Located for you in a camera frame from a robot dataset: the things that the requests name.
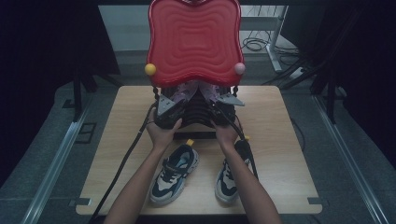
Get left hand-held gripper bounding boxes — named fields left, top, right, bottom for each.
left=154, top=93, right=188, bottom=130

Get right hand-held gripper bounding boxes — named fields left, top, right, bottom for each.
left=208, top=92, right=246, bottom=126

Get purple child's shoe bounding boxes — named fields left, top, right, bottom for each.
left=169, top=79, right=200, bottom=105
left=199, top=81, right=226, bottom=103

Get black white blue sneaker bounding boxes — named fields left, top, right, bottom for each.
left=148, top=139, right=200, bottom=206
left=214, top=134, right=255, bottom=205

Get red and black shoe rack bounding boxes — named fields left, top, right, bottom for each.
left=144, top=0, right=247, bottom=140

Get person's left hand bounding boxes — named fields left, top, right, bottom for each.
left=146, top=109, right=183, bottom=152

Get person's right hand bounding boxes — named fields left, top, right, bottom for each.
left=213, top=119, right=241, bottom=151

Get white power strip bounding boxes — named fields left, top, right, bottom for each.
left=289, top=66, right=304, bottom=80

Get black metal stand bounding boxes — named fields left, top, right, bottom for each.
left=72, top=66, right=84, bottom=123
left=326, top=69, right=338, bottom=125

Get black curtain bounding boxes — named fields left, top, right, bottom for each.
left=0, top=0, right=121, bottom=188
left=281, top=0, right=396, bottom=173

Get right hand-held gripper cable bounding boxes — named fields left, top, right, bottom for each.
left=214, top=105, right=260, bottom=180

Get hand-held gripper cable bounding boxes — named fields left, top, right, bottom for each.
left=89, top=103, right=158, bottom=224
left=214, top=105, right=260, bottom=180

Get left hand-held gripper cable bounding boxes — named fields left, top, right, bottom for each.
left=89, top=103, right=158, bottom=224

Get coiled black cables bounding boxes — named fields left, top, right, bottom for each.
left=241, top=29, right=301, bottom=58

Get thin black cable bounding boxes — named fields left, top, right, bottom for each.
left=290, top=118, right=306, bottom=152

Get white metal desk frame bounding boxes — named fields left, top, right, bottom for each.
left=240, top=5, right=290, bottom=75

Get metal floor rail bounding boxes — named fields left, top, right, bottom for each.
left=20, top=92, right=92, bottom=224
left=312, top=94, right=390, bottom=224

